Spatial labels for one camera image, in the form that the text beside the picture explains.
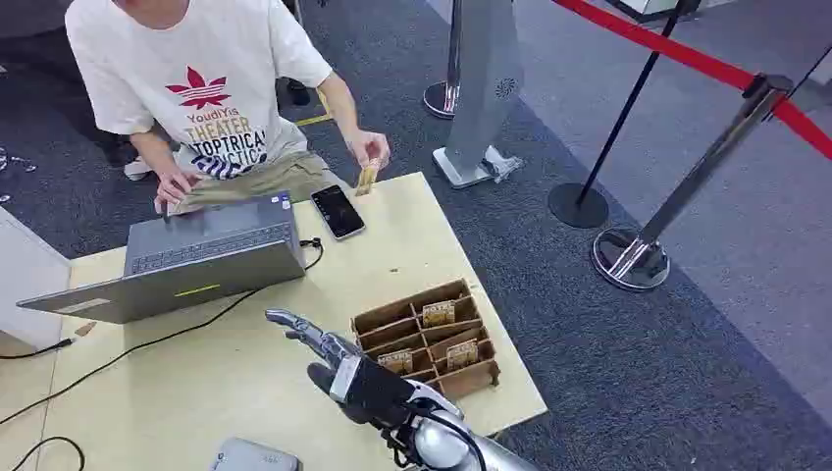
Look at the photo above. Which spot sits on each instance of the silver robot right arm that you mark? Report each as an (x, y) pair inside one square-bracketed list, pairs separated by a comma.
[(445, 448)]

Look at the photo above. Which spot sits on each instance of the person's right hand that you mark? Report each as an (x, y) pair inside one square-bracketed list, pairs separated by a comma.
[(174, 188)]

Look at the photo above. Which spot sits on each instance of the yellow floor tape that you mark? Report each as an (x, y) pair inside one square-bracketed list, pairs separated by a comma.
[(315, 119)]

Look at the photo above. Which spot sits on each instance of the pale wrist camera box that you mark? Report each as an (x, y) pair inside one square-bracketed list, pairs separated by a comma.
[(253, 456)]

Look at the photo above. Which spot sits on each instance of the white machine base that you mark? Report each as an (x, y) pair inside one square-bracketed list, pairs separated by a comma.
[(650, 6)]

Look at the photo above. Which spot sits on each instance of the wooden card box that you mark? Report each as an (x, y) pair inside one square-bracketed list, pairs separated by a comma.
[(468, 382)]

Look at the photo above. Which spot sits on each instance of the black barrier post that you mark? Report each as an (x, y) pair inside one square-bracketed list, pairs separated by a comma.
[(617, 127)]

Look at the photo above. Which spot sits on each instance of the person's left hand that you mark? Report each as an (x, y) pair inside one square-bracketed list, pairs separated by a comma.
[(367, 144)]

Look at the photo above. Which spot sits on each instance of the grey laptop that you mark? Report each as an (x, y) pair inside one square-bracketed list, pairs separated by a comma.
[(195, 279)]

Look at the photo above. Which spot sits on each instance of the chrome barrier post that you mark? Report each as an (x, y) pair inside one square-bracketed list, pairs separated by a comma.
[(708, 159), (453, 58)]

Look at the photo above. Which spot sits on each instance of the brown tape scrap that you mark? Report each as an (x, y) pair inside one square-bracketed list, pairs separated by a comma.
[(85, 329)]

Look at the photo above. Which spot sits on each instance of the black smartphone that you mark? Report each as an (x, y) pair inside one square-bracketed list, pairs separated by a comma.
[(337, 212)]

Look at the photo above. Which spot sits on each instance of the red barrier belt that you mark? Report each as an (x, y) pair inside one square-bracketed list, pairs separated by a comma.
[(689, 55)]

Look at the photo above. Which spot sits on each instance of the person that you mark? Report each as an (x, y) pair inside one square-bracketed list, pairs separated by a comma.
[(195, 71), (484, 78)]

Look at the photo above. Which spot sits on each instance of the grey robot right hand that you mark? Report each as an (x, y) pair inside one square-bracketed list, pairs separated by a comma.
[(374, 390)]

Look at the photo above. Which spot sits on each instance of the white cabinet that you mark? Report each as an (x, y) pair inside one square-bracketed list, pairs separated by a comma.
[(29, 286)]

